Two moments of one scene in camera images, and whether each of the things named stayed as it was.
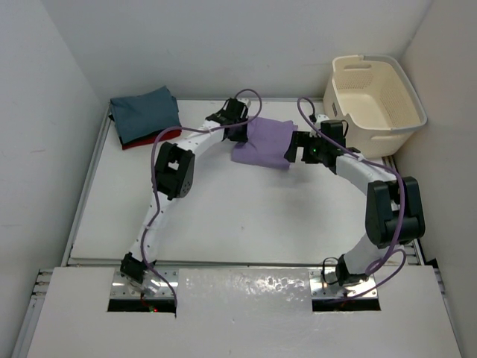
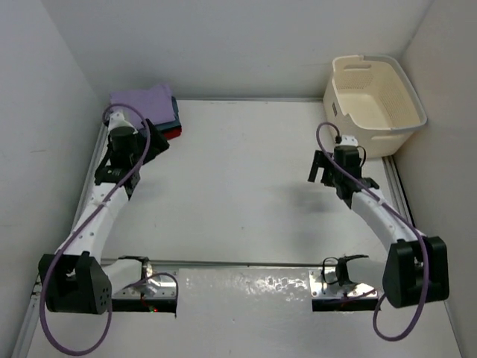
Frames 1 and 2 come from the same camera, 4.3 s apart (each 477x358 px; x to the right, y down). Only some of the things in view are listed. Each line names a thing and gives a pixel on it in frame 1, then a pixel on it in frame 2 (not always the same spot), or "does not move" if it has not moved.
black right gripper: x=295 y=145 to x=326 y=173
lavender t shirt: x=268 y=142 to x=156 y=104
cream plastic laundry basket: x=377 y=97 does not move
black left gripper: x=236 y=131 to x=152 y=139
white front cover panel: x=241 y=312 does not move
